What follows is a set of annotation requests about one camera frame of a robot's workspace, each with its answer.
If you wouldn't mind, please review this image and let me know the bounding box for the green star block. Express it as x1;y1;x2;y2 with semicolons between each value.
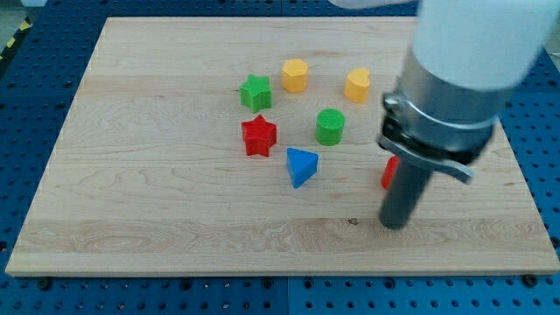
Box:
239;74;272;114

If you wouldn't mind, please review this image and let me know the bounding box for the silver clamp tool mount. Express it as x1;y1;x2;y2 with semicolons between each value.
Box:
378;92;497;183

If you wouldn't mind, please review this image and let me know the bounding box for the yellow heart block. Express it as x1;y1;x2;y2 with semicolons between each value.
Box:
344;68;371;103

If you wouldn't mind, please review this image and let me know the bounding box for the red block behind rod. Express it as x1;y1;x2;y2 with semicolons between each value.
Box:
381;156;400;190

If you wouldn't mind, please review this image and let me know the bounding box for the red star block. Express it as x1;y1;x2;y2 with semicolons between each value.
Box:
241;115;277;158

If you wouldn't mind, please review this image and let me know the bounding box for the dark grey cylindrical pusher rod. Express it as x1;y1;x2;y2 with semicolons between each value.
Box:
379;160;432;230

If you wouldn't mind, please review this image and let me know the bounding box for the green cylinder block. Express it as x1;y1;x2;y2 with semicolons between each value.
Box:
315;108;346;146

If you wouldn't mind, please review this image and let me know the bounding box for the yellow hexagon block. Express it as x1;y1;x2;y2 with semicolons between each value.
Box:
282;59;309;93

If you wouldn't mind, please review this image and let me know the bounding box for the blue triangle block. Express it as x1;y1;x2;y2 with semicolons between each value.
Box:
287;148;319;189

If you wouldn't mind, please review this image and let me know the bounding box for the light wooden board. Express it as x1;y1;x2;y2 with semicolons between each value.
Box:
6;17;559;277

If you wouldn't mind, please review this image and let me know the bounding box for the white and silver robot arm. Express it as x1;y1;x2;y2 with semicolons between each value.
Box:
378;0;559;230

